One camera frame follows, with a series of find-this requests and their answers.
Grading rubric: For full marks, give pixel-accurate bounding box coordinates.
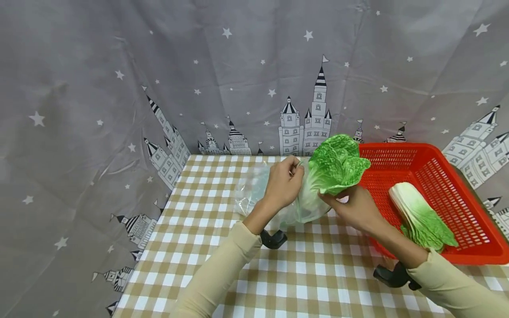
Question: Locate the person's left hand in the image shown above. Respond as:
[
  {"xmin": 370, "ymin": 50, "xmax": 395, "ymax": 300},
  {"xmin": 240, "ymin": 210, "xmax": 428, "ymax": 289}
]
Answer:
[{"xmin": 259, "ymin": 155, "xmax": 306, "ymax": 213}]

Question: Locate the green napa cabbage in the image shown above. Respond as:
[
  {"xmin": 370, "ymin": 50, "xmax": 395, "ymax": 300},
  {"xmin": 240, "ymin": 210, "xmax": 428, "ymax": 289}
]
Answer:
[
  {"xmin": 295, "ymin": 134, "xmax": 372, "ymax": 224},
  {"xmin": 388, "ymin": 182, "xmax": 460, "ymax": 254}
]

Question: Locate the person's left forearm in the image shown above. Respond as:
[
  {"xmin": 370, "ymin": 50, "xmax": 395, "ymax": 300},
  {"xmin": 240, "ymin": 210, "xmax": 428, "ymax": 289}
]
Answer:
[{"xmin": 169, "ymin": 204, "xmax": 279, "ymax": 318}]

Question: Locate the black wrist band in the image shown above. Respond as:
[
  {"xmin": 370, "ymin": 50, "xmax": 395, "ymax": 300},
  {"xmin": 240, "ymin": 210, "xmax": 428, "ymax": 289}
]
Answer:
[
  {"xmin": 260, "ymin": 229, "xmax": 288, "ymax": 250},
  {"xmin": 373, "ymin": 261, "xmax": 422, "ymax": 291}
]

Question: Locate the person's right hand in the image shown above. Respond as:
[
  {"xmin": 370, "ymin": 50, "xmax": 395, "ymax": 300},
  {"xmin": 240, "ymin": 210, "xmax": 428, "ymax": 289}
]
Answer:
[{"xmin": 318, "ymin": 185, "xmax": 387, "ymax": 235}]

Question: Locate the red plastic basket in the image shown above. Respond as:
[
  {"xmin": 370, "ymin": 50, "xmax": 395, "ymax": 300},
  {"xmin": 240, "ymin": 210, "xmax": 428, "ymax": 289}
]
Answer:
[{"xmin": 357, "ymin": 142, "xmax": 509, "ymax": 266}]

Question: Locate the person's right forearm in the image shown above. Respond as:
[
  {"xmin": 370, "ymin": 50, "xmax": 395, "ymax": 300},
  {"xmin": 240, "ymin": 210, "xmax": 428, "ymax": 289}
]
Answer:
[{"xmin": 366, "ymin": 216, "xmax": 509, "ymax": 318}]

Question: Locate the clear plastic bag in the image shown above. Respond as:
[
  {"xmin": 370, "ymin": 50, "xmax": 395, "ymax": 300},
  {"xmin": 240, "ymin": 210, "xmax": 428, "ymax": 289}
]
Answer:
[{"xmin": 234, "ymin": 158, "xmax": 331, "ymax": 229}]

